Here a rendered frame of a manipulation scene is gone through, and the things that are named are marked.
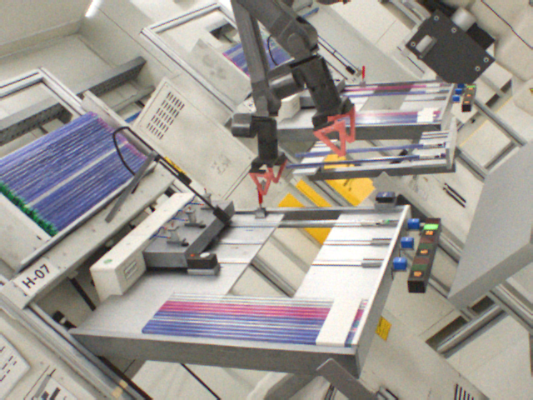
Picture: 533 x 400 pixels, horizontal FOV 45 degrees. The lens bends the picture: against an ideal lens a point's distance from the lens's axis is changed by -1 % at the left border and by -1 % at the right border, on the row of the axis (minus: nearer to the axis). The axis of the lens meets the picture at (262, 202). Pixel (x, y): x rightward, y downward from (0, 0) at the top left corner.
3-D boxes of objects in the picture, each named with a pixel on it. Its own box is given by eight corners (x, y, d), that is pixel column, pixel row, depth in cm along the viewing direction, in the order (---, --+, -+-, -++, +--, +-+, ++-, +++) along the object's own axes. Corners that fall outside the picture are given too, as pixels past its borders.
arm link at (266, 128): (272, 121, 177) (279, 115, 181) (248, 119, 179) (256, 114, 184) (273, 145, 179) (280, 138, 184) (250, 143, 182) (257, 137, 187)
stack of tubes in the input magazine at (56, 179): (154, 162, 207) (91, 107, 207) (57, 234, 164) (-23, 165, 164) (136, 187, 214) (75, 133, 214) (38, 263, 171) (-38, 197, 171)
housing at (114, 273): (206, 231, 213) (196, 192, 208) (128, 314, 172) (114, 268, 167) (184, 231, 217) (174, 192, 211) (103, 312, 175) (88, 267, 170)
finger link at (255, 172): (249, 197, 184) (247, 166, 180) (259, 187, 190) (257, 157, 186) (271, 199, 181) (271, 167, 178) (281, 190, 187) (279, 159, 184)
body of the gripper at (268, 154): (251, 167, 182) (249, 142, 179) (264, 156, 191) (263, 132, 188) (272, 169, 180) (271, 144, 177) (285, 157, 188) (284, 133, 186)
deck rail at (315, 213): (412, 224, 189) (410, 205, 186) (411, 227, 187) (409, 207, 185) (196, 226, 216) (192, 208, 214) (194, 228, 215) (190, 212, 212)
